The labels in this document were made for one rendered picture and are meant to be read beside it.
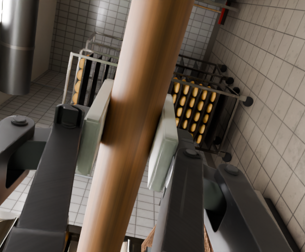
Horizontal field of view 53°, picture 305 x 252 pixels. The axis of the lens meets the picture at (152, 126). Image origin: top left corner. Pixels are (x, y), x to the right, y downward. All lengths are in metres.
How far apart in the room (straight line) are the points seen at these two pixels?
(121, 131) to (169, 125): 0.03
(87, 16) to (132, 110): 5.09
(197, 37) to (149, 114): 5.08
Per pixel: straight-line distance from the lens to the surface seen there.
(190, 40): 5.22
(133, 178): 0.18
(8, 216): 2.39
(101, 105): 0.15
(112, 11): 5.18
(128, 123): 0.16
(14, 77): 3.43
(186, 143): 0.16
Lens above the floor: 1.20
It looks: 6 degrees down
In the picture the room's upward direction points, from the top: 76 degrees counter-clockwise
